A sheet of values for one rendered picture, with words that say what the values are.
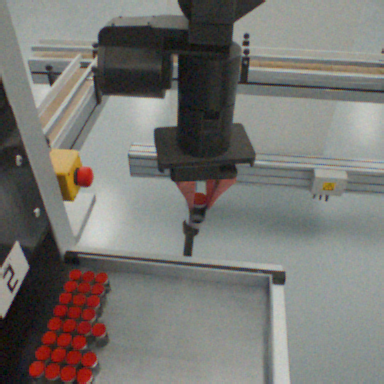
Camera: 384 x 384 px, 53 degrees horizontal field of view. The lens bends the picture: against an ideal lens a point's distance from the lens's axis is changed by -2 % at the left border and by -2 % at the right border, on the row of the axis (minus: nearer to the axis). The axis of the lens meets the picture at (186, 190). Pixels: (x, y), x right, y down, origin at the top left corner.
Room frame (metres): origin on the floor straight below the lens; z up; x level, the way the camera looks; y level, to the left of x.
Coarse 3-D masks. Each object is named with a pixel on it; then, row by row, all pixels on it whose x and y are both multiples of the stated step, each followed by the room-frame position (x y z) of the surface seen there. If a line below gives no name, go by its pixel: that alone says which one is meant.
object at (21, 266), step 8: (16, 248) 0.34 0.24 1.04; (8, 256) 0.32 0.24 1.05; (16, 256) 0.33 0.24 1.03; (8, 264) 0.31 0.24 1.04; (16, 264) 0.33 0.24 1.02; (24, 264) 0.34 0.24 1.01; (0, 272) 0.30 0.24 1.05; (8, 272) 0.31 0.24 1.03; (16, 272) 0.32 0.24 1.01; (24, 272) 0.33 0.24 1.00; (0, 280) 0.29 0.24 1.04; (8, 280) 0.30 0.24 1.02; (0, 288) 0.28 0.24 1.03; (8, 288) 0.29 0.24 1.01; (16, 288) 0.31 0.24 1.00; (0, 296) 0.28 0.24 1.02; (8, 296) 0.29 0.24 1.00; (0, 304) 0.27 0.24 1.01; (8, 304) 0.28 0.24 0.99; (0, 312) 0.26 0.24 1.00
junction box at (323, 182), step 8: (312, 176) 1.13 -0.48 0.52; (320, 176) 1.09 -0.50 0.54; (328, 176) 1.09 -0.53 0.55; (336, 176) 1.09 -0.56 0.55; (344, 176) 1.09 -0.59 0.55; (312, 184) 1.10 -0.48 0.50; (320, 184) 1.09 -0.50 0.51; (328, 184) 1.09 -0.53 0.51; (336, 184) 1.08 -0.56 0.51; (344, 184) 1.08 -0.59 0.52; (312, 192) 1.09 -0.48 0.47; (320, 192) 1.09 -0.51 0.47; (328, 192) 1.09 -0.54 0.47; (336, 192) 1.08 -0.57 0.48
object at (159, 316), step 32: (96, 256) 0.43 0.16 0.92; (128, 288) 0.38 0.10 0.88; (160, 288) 0.38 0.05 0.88; (192, 288) 0.38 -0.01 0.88; (224, 288) 0.38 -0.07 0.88; (256, 288) 0.38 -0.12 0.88; (128, 320) 0.32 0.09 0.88; (160, 320) 0.32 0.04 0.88; (192, 320) 0.32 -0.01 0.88; (224, 320) 0.32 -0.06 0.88; (256, 320) 0.32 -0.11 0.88; (96, 352) 0.27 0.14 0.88; (128, 352) 0.27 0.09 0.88; (160, 352) 0.27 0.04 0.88; (192, 352) 0.27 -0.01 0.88; (224, 352) 0.27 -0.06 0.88; (256, 352) 0.27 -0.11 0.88
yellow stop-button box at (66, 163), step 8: (56, 152) 0.58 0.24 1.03; (64, 152) 0.58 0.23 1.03; (72, 152) 0.58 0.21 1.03; (56, 160) 0.56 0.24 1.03; (64, 160) 0.56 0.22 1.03; (72, 160) 0.56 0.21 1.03; (80, 160) 0.58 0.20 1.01; (56, 168) 0.53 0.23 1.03; (64, 168) 0.53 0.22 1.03; (72, 168) 0.54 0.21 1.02; (64, 176) 0.52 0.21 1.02; (72, 176) 0.54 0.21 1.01; (64, 184) 0.52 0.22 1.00; (72, 184) 0.53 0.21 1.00; (64, 192) 0.52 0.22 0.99; (72, 192) 0.52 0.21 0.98; (64, 200) 0.52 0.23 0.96; (72, 200) 0.52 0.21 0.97
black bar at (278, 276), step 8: (64, 256) 0.44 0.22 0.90; (72, 256) 0.44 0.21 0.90; (104, 256) 0.44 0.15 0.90; (112, 256) 0.44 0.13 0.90; (120, 256) 0.44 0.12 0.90; (128, 256) 0.44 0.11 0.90; (176, 264) 0.42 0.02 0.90; (184, 264) 0.42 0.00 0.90; (192, 264) 0.42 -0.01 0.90; (200, 264) 0.42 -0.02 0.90; (208, 264) 0.42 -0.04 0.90; (256, 272) 0.41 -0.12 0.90; (264, 272) 0.41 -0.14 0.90; (272, 272) 0.41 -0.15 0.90; (280, 272) 0.40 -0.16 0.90; (272, 280) 0.39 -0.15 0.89; (280, 280) 0.39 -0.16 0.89
